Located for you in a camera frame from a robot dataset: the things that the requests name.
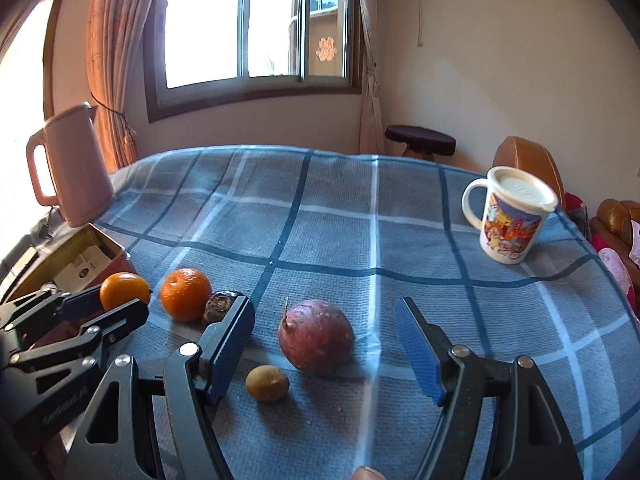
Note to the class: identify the dark brown water chestnut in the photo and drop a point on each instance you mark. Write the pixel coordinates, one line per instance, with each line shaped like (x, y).
(217, 306)

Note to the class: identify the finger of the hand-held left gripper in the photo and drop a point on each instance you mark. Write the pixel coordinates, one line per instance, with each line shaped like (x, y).
(80, 302)
(125, 317)

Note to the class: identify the cardboard box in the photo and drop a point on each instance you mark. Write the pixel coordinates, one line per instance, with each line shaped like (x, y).
(75, 245)

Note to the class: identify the blue plaid tablecloth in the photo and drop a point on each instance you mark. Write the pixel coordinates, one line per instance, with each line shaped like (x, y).
(350, 240)

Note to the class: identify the red cloth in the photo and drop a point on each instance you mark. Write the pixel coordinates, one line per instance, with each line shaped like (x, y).
(574, 207)

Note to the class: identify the round dark stool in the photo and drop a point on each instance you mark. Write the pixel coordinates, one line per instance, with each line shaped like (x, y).
(420, 137)

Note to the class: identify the brown leather sofa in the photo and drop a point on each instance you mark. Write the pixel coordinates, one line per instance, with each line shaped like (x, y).
(612, 215)

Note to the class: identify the printed paper leaflet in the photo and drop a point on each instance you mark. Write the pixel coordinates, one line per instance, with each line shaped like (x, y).
(82, 267)

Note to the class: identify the pink floral cloth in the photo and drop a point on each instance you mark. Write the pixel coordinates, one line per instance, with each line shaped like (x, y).
(612, 262)

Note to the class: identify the red-purple passion fruit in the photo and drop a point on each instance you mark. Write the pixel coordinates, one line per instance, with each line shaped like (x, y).
(316, 342)

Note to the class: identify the large bumpy mandarin orange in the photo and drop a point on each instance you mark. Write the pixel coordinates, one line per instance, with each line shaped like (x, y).
(185, 294)

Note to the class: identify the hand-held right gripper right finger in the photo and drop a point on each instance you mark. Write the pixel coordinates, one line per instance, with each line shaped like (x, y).
(420, 355)

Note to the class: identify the curtain tieback tassel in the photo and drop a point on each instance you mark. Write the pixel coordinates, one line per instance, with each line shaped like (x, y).
(131, 137)

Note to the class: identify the sliding glass window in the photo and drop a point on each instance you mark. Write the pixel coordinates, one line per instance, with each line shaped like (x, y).
(210, 25)

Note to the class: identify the narrow beige curtain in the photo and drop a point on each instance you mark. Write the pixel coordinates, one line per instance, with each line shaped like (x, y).
(370, 110)

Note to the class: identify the pink electric kettle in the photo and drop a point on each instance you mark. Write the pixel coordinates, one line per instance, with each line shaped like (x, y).
(75, 170)

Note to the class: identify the white cartoon print mug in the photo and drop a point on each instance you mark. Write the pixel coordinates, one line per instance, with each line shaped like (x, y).
(510, 225)

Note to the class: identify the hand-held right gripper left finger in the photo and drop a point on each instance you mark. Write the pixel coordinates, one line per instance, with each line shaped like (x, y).
(230, 350)

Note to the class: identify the person's right hand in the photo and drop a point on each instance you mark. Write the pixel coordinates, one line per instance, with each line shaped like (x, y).
(367, 474)

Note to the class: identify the wide pink curtain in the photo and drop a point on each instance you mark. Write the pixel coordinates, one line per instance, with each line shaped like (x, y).
(115, 60)

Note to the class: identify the small tan round fruit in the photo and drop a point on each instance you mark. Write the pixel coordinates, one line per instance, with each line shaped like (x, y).
(267, 384)

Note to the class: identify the red paper window decoration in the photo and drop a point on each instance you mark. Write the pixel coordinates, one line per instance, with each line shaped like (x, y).
(326, 49)

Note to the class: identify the brown leather chair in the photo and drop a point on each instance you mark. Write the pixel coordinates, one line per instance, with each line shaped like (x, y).
(530, 160)

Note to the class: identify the small smooth orange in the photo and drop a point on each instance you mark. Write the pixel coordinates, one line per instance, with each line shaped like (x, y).
(125, 287)

